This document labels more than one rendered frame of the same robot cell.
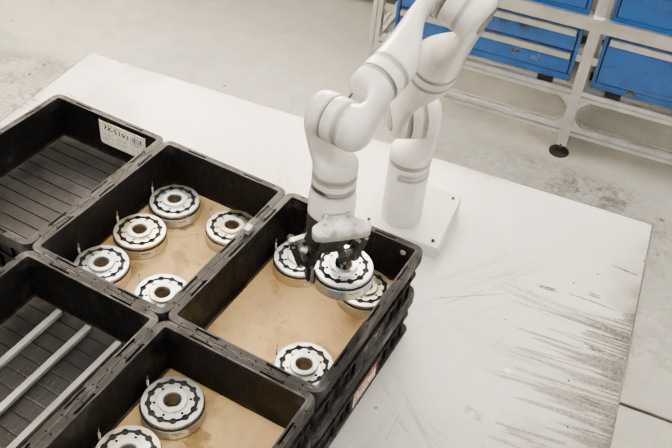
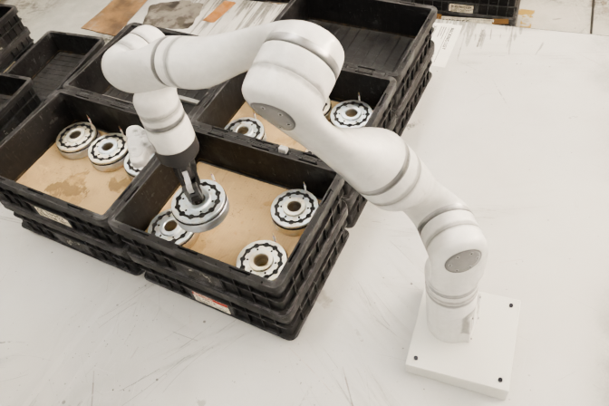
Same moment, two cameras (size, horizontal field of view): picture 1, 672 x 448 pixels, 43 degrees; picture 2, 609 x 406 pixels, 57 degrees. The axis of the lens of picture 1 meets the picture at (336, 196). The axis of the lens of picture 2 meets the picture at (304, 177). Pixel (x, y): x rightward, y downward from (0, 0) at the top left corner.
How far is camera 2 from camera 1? 151 cm
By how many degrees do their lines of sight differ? 66
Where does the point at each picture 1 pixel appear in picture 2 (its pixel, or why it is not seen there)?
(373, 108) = (119, 61)
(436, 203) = (483, 360)
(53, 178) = (372, 52)
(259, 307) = (247, 196)
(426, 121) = (429, 242)
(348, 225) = (132, 145)
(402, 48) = (181, 46)
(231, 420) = not seen: hidden behind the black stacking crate
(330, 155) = not seen: hidden behind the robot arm
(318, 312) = (244, 236)
